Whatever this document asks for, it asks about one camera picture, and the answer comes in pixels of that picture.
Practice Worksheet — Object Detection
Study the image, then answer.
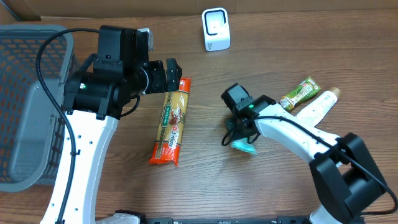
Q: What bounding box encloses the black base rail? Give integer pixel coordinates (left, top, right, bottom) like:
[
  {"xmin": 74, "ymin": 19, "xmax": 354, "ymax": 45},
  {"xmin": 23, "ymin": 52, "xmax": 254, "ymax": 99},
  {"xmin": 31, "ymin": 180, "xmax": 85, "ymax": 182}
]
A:
[{"xmin": 93, "ymin": 216, "xmax": 364, "ymax": 224}]

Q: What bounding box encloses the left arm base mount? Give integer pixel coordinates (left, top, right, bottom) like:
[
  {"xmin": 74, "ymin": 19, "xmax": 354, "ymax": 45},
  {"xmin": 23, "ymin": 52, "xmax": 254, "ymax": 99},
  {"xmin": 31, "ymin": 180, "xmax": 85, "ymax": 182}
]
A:
[{"xmin": 95, "ymin": 210, "xmax": 147, "ymax": 224}]

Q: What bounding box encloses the red spaghetti packet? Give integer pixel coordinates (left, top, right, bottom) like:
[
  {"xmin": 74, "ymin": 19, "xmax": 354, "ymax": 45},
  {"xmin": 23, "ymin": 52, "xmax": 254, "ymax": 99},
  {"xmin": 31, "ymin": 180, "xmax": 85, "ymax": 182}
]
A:
[{"xmin": 149, "ymin": 77, "xmax": 192, "ymax": 166}]

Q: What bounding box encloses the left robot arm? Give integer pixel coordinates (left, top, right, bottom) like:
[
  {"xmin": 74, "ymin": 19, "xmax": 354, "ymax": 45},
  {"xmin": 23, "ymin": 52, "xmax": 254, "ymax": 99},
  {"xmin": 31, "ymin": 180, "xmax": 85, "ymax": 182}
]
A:
[{"xmin": 42, "ymin": 26, "xmax": 182, "ymax": 223}]

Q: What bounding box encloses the white Pantene tube gold cap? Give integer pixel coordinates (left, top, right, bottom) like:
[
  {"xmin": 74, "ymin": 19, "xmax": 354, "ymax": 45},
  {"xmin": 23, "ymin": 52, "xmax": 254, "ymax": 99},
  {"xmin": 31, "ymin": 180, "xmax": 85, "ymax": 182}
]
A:
[{"xmin": 295, "ymin": 87, "xmax": 341, "ymax": 127}]

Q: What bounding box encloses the teal snack packet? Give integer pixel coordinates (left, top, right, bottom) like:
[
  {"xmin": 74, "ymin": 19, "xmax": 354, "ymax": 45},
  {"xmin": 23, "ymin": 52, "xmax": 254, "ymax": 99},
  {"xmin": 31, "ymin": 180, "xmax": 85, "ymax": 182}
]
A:
[{"xmin": 231, "ymin": 138, "xmax": 257, "ymax": 155}]

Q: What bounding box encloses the white barcode scanner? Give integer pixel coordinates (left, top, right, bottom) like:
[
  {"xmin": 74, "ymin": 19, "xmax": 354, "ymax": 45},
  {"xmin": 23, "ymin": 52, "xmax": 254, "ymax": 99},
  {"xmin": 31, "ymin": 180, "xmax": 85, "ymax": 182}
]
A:
[{"xmin": 201, "ymin": 7, "xmax": 231, "ymax": 52}]

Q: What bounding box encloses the grey plastic basket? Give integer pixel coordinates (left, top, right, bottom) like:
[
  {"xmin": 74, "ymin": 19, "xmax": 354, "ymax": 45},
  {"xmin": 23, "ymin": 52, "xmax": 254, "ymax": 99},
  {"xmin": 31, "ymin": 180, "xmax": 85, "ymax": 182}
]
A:
[{"xmin": 1, "ymin": 24, "xmax": 65, "ymax": 192}]

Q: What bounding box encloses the green snack packet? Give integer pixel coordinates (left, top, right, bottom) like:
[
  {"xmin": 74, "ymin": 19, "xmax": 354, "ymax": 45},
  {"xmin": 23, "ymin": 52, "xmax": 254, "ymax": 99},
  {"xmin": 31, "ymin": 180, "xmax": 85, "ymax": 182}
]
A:
[{"xmin": 279, "ymin": 77, "xmax": 321, "ymax": 111}]

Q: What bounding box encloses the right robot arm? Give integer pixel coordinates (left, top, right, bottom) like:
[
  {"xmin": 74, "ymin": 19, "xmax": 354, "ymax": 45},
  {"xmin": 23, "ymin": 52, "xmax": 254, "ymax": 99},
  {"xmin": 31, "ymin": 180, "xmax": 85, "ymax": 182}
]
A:
[{"xmin": 221, "ymin": 83, "xmax": 397, "ymax": 223}]

